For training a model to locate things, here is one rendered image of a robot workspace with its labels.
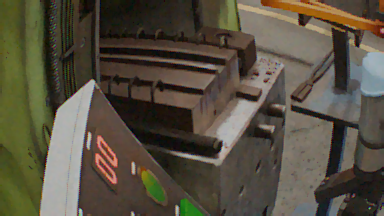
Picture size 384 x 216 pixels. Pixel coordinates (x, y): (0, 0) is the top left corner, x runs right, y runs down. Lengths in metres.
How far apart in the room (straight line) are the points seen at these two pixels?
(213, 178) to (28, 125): 0.41
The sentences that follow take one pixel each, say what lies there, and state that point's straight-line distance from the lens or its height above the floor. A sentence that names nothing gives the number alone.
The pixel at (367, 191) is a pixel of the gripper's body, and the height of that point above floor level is 1.09.
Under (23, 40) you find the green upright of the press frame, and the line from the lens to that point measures 0.84.
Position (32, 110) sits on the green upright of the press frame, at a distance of 0.90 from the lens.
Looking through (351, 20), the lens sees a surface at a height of 1.12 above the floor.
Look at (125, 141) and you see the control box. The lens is 0.76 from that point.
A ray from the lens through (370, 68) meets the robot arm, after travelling 0.61.
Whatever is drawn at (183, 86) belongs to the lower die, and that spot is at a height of 0.99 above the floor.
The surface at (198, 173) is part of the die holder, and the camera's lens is 1.13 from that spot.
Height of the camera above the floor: 1.55
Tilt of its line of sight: 31 degrees down
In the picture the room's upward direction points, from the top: 4 degrees counter-clockwise
